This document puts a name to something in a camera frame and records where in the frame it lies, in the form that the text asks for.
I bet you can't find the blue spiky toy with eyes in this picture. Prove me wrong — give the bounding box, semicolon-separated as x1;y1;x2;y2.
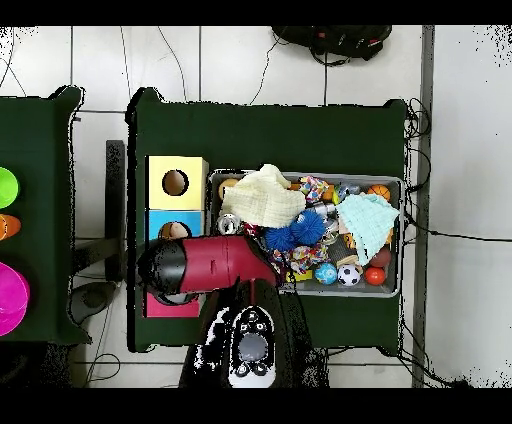
289;208;326;246

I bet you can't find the colourful knotted cloth toy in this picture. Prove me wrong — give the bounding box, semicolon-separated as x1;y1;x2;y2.
298;175;330;203
271;244;329;275

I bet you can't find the wooden box with three holes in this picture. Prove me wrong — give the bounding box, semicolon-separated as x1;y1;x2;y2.
142;154;210;319

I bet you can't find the shallow mesh bin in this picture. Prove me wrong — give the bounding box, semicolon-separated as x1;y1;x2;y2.
204;169;404;299

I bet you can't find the cream yellow cloth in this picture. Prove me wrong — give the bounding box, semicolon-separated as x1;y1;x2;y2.
221;162;307;229

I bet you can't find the crushed silver can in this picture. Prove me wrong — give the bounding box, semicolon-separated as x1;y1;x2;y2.
216;212;242;236

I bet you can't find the dark green tablecloth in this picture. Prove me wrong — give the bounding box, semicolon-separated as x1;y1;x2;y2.
0;85;94;346
126;86;409;355

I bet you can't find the blue globe print ball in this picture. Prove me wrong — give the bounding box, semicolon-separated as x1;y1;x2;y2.
313;261;338;286

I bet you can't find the small soccer ball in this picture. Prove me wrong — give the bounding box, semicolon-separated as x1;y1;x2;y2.
336;263;362;288

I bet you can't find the mint green cloth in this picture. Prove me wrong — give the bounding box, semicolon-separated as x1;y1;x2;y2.
336;192;401;267

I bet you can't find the small orange basketball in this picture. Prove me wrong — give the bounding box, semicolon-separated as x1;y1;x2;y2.
366;183;392;201

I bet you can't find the red orange ball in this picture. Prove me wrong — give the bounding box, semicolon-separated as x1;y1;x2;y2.
363;266;387;287

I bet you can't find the black stand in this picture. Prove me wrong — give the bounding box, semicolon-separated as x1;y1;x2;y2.
69;139;127;326

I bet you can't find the black backpack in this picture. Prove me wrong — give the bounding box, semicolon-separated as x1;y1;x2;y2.
271;25;394;67

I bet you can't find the green bowl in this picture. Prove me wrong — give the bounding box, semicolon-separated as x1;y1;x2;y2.
0;166;20;210

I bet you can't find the magenta bowl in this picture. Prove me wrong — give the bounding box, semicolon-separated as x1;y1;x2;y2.
0;261;31;337

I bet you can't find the black floor cable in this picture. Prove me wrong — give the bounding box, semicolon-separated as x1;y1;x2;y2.
403;213;512;244

